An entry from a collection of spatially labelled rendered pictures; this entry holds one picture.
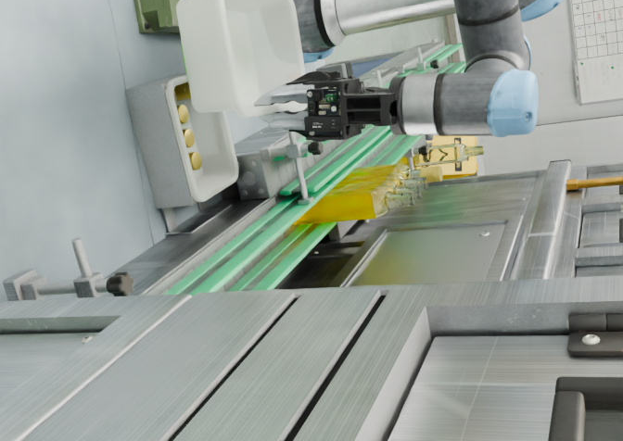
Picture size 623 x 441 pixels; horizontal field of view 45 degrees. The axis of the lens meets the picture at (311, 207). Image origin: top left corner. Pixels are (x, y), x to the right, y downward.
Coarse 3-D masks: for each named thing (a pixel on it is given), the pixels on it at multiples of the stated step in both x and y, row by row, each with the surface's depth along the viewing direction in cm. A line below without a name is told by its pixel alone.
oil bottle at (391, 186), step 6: (336, 186) 162; (342, 186) 161; (348, 186) 160; (354, 186) 159; (360, 186) 158; (366, 186) 156; (384, 186) 155; (390, 186) 155; (396, 186) 157; (390, 192) 154
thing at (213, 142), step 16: (176, 80) 129; (176, 112) 128; (192, 112) 145; (208, 112) 144; (224, 112) 143; (176, 128) 129; (192, 128) 146; (208, 128) 145; (224, 128) 144; (208, 144) 146; (224, 144) 145; (208, 160) 147; (224, 160) 146; (192, 176) 131; (208, 176) 147; (224, 176) 146; (192, 192) 132; (208, 192) 136
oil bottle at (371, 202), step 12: (336, 192) 155; (348, 192) 153; (360, 192) 151; (372, 192) 150; (384, 192) 150; (324, 204) 154; (336, 204) 153; (348, 204) 152; (360, 204) 151; (372, 204) 150; (384, 204) 149; (312, 216) 156; (324, 216) 154; (336, 216) 154; (348, 216) 153; (360, 216) 152; (372, 216) 151
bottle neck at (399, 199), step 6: (402, 192) 150; (408, 192) 149; (390, 198) 150; (396, 198) 149; (402, 198) 149; (408, 198) 148; (390, 204) 150; (396, 204) 149; (402, 204) 149; (408, 204) 149
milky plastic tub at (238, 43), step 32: (192, 0) 92; (224, 0) 99; (256, 0) 104; (288, 0) 107; (192, 32) 92; (224, 32) 89; (256, 32) 110; (288, 32) 109; (192, 64) 93; (224, 64) 90; (256, 64) 111; (288, 64) 109; (192, 96) 94; (224, 96) 92; (256, 96) 110
